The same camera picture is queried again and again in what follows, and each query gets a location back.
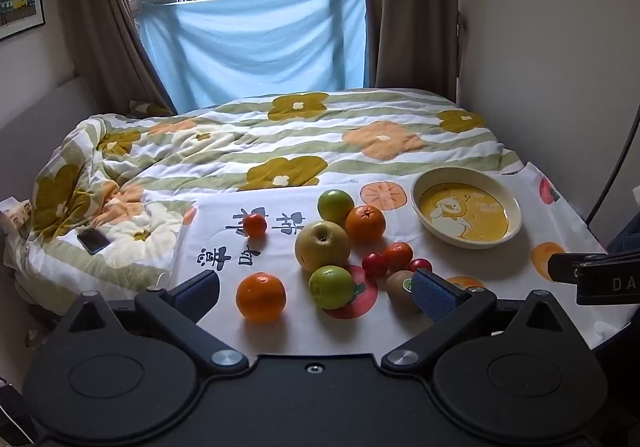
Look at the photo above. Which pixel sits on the small tangerine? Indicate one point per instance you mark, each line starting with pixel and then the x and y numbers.
pixel 398 255
pixel 255 225

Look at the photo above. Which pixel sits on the floral pillow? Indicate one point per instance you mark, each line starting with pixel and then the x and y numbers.
pixel 147 108

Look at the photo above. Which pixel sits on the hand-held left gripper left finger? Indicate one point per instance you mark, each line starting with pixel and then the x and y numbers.
pixel 200 289

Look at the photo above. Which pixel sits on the cream bowl with yellow print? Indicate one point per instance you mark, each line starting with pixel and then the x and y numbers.
pixel 470 217

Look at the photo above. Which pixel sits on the red cherry tomato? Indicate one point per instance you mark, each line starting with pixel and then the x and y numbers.
pixel 419 264
pixel 374 264

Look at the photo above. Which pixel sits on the brown kiwi with sticker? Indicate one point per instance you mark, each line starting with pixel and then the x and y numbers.
pixel 400 289

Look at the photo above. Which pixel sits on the tissue box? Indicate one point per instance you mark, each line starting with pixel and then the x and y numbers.
pixel 15 216

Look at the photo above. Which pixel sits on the black smartphone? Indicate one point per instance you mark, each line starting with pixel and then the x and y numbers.
pixel 93 241

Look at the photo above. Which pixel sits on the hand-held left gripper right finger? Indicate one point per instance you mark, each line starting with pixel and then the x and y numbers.
pixel 435 297

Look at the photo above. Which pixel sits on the brown curtain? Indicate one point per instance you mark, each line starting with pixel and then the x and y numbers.
pixel 100 12
pixel 415 7

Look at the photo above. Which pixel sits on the large orange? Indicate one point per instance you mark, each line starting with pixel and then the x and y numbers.
pixel 366 224
pixel 261 297

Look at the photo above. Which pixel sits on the white fruit-print cloth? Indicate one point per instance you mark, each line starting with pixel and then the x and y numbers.
pixel 295 327

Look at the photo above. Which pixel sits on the yellow apple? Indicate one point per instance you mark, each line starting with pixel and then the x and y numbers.
pixel 322 245

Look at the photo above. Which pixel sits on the floral striped blanket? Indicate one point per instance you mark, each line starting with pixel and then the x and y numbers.
pixel 300 147

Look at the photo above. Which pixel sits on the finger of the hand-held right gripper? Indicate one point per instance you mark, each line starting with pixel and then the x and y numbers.
pixel 562 267

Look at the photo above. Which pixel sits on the dark blue cloth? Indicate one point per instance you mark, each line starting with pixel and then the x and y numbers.
pixel 625 238

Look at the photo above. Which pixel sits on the green apple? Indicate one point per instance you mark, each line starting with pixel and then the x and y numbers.
pixel 336 207
pixel 331 287

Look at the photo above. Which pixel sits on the light blue cloth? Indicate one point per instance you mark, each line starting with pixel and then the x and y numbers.
pixel 250 47

